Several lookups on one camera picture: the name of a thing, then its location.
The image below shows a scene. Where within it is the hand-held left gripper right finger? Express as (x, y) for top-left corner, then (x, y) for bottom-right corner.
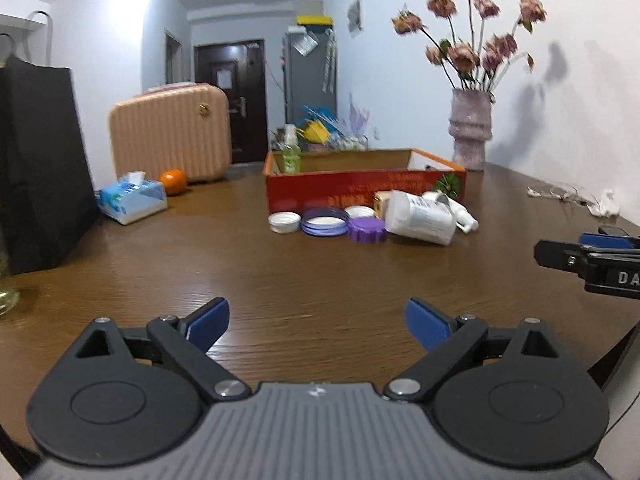
(382, 297), (561, 403)

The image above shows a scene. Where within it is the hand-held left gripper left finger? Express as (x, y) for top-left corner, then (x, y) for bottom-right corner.
(75, 297), (251, 403)

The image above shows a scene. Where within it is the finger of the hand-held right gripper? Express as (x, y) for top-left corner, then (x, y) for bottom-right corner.
(533, 239), (596, 277)
(579, 226), (640, 251)

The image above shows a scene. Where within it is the small white spray bottle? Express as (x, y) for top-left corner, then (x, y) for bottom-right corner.
(422, 190), (480, 235)

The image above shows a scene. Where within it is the large white bottle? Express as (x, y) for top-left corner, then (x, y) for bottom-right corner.
(384, 190), (458, 247)

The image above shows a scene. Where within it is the purple ridged lid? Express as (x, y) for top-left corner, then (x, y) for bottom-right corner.
(347, 217), (388, 245)

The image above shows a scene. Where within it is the white jar lid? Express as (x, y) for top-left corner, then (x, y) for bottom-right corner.
(268, 211), (302, 234)

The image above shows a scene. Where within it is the blue rimmed lid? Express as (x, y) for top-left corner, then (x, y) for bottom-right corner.
(300, 207), (351, 237)

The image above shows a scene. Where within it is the red cardboard box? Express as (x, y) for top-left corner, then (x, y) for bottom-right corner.
(263, 147), (468, 216)

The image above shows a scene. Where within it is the small beige box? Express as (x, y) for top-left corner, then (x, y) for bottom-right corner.
(373, 191), (396, 220)

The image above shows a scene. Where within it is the blue tissue box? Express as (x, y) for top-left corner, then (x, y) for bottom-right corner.
(96, 171), (168, 226)

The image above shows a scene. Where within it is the orange fruit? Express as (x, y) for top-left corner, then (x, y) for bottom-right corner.
(159, 168), (188, 197)

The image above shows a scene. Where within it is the green spray bottle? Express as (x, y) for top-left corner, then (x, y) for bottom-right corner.
(281, 124), (302, 175)

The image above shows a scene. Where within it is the pink ribbed suitcase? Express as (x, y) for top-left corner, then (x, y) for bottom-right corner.
(108, 81), (232, 186)

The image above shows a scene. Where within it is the clear glass bottle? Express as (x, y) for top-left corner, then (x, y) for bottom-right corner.
(0, 245), (21, 316)

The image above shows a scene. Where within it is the colourful clutter pile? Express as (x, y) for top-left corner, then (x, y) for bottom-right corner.
(300, 105), (371, 153)

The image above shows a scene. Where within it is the black paper bag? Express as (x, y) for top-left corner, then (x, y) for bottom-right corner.
(0, 10), (101, 276)

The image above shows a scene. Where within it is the dark brown door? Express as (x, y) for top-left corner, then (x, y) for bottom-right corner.
(193, 38), (268, 164)

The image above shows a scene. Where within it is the grey refrigerator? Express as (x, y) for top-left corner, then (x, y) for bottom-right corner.
(283, 27), (338, 126)

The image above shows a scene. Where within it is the grey interior door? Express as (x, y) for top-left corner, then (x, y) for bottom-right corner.
(165, 30), (181, 83)

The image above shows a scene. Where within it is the white paper sheet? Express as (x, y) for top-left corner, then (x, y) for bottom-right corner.
(291, 31), (319, 56)

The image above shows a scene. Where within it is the white cable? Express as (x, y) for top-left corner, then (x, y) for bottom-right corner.
(527, 182), (621, 218)

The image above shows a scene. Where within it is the white wall shelf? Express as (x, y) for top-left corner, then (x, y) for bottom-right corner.
(0, 0), (53, 36)

